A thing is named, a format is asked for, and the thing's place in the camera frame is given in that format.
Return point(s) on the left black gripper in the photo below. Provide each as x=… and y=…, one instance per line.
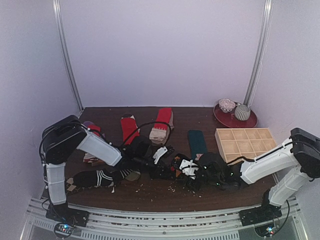
x=157, y=173

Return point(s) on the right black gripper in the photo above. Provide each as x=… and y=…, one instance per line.
x=186, y=175

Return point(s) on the black red yellow argyle sock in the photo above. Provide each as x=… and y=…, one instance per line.
x=176, y=173

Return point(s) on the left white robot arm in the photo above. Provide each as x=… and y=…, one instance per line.
x=61, y=139

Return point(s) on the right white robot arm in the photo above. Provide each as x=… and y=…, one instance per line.
x=300, y=152

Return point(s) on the red white patterned sock pair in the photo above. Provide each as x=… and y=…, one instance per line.
x=129, y=129

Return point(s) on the red beige sock pair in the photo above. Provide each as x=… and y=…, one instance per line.
x=160, y=132

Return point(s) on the dark green christmas sock pair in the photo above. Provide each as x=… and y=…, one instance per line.
x=197, y=143

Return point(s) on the black white striped sock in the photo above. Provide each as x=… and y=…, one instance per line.
x=99, y=178

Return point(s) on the red purple sock pair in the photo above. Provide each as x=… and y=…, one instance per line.
x=89, y=158

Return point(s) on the wooden compartment tray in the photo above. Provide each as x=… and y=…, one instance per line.
x=248, y=142

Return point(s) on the red round plate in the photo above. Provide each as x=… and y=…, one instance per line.
x=229, y=120

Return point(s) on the white dotted bowl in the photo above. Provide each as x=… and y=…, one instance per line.
x=226, y=105

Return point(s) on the grey striped cup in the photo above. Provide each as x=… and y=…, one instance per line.
x=242, y=112

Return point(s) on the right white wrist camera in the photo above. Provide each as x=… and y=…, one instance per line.
x=189, y=168

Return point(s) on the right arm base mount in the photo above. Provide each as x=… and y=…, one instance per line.
x=263, y=218

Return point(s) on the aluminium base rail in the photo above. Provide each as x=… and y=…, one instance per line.
x=107, y=224

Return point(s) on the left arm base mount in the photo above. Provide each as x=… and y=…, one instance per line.
x=67, y=220

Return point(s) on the left aluminium frame post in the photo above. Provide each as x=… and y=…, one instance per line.
x=65, y=54

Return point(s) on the aluminium frame post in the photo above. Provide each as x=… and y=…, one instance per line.
x=261, y=47
x=65, y=54

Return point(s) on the right aluminium frame post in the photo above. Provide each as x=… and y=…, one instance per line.
x=261, y=47

